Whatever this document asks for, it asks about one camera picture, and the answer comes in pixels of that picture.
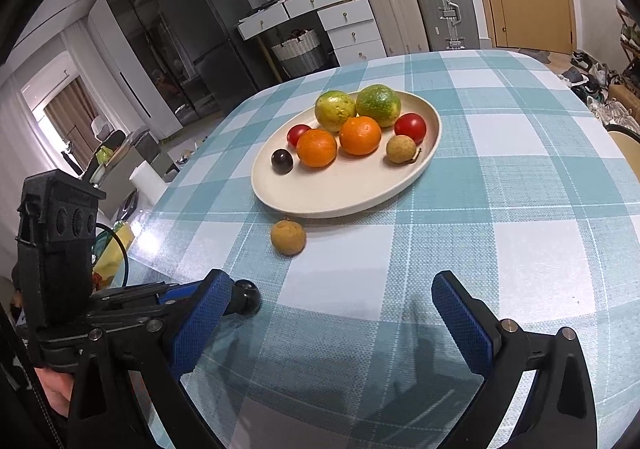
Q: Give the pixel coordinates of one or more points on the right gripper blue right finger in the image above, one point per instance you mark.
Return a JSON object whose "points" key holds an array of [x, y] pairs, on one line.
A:
{"points": [[469, 321]]}

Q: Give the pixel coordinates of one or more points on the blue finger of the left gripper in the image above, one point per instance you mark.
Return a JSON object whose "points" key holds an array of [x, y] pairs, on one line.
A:
{"points": [[177, 292]]}

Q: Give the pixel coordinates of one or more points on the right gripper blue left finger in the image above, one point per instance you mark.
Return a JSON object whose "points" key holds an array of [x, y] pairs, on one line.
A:
{"points": [[192, 321]]}

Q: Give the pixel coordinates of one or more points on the dark purple plum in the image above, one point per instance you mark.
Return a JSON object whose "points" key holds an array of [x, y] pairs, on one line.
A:
{"points": [[246, 299]]}

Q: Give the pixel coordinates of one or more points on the round brown longan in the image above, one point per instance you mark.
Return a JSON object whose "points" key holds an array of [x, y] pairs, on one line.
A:
{"points": [[288, 238]]}

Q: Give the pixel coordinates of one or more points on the brown longan with stem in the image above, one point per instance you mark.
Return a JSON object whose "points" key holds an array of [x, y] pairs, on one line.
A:
{"points": [[402, 149]]}

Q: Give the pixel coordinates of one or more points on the person's left hand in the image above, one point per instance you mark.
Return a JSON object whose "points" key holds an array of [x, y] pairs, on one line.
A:
{"points": [[58, 388]]}

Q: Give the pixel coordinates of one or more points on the yellow plastic bag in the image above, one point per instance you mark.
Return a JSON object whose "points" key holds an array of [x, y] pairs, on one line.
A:
{"points": [[110, 262]]}

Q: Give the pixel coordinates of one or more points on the white paper roll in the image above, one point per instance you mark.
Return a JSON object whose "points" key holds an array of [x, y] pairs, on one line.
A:
{"points": [[148, 182]]}

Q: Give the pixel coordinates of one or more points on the teal plaid tablecloth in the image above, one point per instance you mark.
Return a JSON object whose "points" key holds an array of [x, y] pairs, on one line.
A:
{"points": [[528, 201]]}

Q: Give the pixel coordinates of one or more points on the small dark plum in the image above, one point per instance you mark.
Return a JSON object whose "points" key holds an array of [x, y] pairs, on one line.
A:
{"points": [[282, 161]]}

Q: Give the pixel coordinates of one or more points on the small red tomato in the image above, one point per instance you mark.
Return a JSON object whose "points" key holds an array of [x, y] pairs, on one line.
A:
{"points": [[294, 133]]}

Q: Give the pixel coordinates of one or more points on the cream oval plate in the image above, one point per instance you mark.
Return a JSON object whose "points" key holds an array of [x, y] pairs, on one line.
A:
{"points": [[350, 184]]}

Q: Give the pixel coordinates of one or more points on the left orange mandarin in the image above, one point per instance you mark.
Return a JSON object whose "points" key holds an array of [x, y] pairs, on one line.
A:
{"points": [[316, 148]]}

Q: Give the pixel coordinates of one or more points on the orange mandarin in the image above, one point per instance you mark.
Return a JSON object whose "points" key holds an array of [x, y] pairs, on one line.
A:
{"points": [[316, 148], [360, 135]]}

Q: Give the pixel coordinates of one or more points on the right orange mandarin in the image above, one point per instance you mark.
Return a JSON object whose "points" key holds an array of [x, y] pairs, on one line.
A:
{"points": [[360, 135]]}

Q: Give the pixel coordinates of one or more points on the dark glass cabinet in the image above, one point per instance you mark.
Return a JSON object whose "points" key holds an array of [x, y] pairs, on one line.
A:
{"points": [[167, 91]]}

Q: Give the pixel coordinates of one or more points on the yellow-green citrus fruit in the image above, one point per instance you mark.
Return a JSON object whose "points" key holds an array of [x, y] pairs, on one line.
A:
{"points": [[333, 108]]}

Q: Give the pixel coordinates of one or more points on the round stool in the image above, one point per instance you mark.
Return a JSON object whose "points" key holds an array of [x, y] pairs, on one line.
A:
{"points": [[628, 141]]}

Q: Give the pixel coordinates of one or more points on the black refrigerator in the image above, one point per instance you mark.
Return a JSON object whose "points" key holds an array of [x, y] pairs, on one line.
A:
{"points": [[232, 68]]}

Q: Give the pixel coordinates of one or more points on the green citrus fruit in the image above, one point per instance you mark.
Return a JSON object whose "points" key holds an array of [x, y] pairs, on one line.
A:
{"points": [[379, 102]]}

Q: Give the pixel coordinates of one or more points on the woven laundry basket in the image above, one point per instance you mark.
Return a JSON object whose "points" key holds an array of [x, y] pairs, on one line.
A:
{"points": [[301, 54]]}

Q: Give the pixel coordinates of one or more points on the white drawer desk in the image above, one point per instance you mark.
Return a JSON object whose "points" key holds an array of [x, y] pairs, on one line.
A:
{"points": [[348, 24]]}

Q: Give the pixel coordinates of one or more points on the silver suitcase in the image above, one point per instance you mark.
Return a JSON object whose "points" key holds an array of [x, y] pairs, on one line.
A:
{"points": [[450, 24]]}

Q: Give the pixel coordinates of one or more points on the beige suitcase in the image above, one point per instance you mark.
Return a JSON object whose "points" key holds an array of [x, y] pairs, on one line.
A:
{"points": [[401, 26]]}

